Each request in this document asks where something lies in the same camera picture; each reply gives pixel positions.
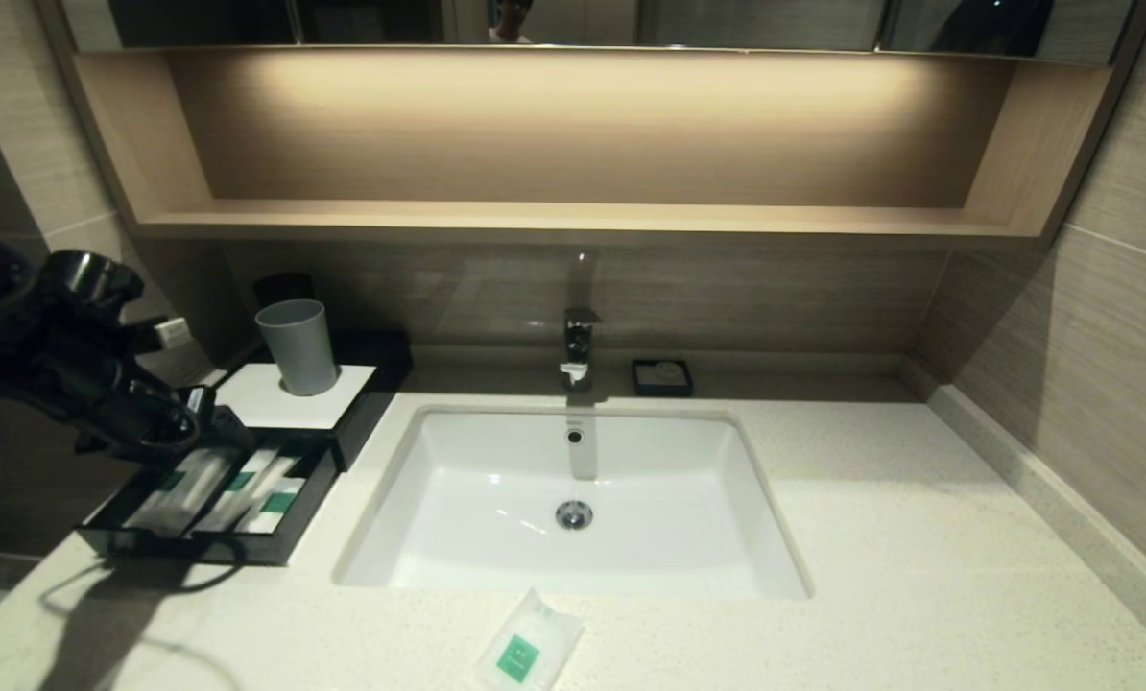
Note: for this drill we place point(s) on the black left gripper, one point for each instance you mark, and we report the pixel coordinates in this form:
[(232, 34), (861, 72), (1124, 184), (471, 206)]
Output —
[(155, 413)]

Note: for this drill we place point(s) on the clear toothbrush packet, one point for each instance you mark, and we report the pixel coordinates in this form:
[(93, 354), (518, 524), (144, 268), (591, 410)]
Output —
[(179, 494)]

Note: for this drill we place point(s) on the black box drawer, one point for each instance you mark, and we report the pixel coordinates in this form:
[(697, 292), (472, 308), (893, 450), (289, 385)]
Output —
[(256, 549)]

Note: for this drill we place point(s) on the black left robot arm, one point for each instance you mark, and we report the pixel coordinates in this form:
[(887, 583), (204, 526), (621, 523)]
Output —
[(55, 355)]

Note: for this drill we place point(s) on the black box with white top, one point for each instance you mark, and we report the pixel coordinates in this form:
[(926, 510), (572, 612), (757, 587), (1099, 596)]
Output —
[(285, 403)]

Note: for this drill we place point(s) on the long white wrapped packet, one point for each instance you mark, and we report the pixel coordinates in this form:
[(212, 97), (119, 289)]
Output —
[(282, 470)]

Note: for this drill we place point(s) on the white packet green label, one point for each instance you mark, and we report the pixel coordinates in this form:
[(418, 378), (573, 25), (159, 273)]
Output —
[(283, 509)]

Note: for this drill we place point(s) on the grey plastic cup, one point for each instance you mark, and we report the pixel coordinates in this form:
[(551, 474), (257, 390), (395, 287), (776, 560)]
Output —
[(297, 347)]

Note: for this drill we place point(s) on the black cup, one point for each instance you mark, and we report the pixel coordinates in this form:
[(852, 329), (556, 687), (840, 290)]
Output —
[(281, 286)]

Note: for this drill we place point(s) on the white sink basin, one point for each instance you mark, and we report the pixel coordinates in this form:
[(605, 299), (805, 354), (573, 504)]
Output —
[(496, 518)]

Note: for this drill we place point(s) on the chrome sink drain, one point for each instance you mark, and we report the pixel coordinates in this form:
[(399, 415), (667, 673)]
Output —
[(574, 515)]

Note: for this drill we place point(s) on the chrome faucet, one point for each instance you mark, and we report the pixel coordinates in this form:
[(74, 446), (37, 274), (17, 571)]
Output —
[(580, 344)]

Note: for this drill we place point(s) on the small sachet green label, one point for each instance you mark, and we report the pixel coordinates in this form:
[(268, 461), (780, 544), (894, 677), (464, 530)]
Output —
[(518, 657)]

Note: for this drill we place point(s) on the black soap dish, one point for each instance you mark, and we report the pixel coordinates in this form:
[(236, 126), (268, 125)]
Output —
[(642, 387)]

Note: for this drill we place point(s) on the small round soap bar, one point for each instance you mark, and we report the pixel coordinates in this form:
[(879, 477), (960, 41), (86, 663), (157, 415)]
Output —
[(668, 369)]

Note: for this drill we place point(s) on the mirror cabinet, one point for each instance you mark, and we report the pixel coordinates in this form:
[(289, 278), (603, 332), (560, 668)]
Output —
[(727, 21)]

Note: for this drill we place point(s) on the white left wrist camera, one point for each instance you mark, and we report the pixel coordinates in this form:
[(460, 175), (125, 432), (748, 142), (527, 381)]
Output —
[(175, 333)]

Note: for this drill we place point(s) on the wooden wall shelf niche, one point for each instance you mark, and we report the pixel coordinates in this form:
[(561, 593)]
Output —
[(573, 219)]

